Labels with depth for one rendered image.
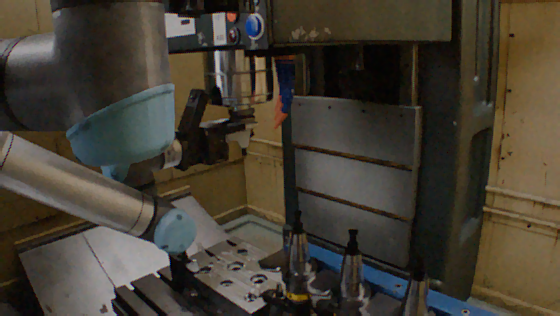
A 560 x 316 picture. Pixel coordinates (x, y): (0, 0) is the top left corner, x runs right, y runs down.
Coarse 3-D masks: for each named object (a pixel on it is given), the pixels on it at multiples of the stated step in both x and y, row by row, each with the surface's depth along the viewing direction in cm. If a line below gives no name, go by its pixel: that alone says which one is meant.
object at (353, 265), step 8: (344, 256) 58; (352, 256) 57; (360, 256) 58; (344, 264) 58; (352, 264) 57; (360, 264) 58; (344, 272) 58; (352, 272) 58; (360, 272) 58; (344, 280) 58; (352, 280) 58; (360, 280) 58; (344, 288) 59; (352, 288) 58; (360, 288) 58; (344, 296) 59; (352, 296) 58
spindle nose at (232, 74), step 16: (208, 64) 84; (224, 64) 82; (240, 64) 82; (256, 64) 83; (272, 64) 88; (208, 80) 86; (224, 80) 83; (240, 80) 83; (256, 80) 84; (272, 80) 89; (224, 96) 84; (240, 96) 84; (256, 96) 85; (272, 96) 90
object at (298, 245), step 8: (304, 232) 65; (296, 240) 65; (304, 240) 65; (296, 248) 65; (304, 248) 65; (288, 256) 67; (296, 256) 65; (304, 256) 66; (288, 264) 67; (296, 264) 66; (304, 264) 66
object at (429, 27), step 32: (288, 0) 53; (320, 0) 58; (352, 0) 63; (384, 0) 70; (416, 0) 79; (448, 0) 90; (288, 32) 54; (320, 32) 59; (352, 32) 65; (384, 32) 72; (416, 32) 81; (448, 32) 93
